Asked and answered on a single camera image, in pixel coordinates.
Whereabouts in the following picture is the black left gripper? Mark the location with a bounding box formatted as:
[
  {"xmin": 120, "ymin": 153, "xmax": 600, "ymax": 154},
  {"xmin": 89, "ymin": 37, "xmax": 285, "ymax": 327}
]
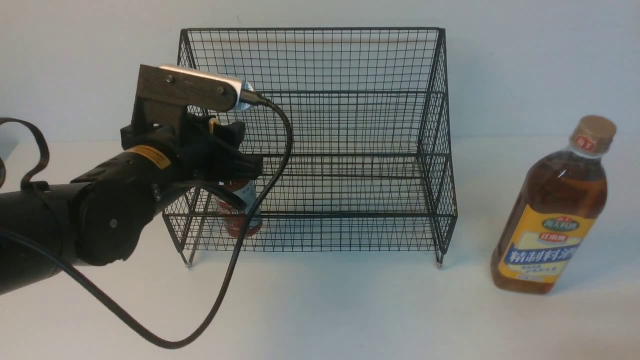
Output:
[{"xmin": 120, "ymin": 113, "xmax": 264, "ymax": 182}]

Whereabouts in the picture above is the red ketchup squeeze bottle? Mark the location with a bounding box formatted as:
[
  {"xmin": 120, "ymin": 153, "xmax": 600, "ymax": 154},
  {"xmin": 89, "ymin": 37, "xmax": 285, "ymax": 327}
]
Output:
[{"xmin": 215, "ymin": 178, "xmax": 258, "ymax": 239}]

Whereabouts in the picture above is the amber cooking wine bottle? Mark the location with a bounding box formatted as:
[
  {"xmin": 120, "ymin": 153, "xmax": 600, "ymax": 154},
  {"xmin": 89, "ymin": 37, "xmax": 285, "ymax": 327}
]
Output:
[{"xmin": 490, "ymin": 115, "xmax": 617, "ymax": 295}]

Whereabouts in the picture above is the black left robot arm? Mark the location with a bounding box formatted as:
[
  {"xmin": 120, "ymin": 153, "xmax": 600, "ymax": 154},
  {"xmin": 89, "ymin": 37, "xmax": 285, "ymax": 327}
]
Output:
[{"xmin": 1, "ymin": 114, "xmax": 263, "ymax": 294}]

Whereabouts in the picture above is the black camera cable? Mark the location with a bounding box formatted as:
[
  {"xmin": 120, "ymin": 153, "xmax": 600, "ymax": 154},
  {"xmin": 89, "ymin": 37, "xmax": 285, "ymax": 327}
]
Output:
[{"xmin": 0, "ymin": 92, "xmax": 294, "ymax": 350}]

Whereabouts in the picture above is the wrist camera on wooden mount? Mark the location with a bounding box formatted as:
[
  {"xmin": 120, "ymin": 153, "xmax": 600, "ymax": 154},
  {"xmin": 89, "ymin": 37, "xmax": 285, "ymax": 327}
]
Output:
[{"xmin": 130, "ymin": 64, "xmax": 255, "ymax": 137}]

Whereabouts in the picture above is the black wire mesh shelf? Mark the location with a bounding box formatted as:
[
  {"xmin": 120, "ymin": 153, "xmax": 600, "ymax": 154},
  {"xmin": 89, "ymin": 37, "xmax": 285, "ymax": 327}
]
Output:
[{"xmin": 177, "ymin": 27, "xmax": 458, "ymax": 267}]

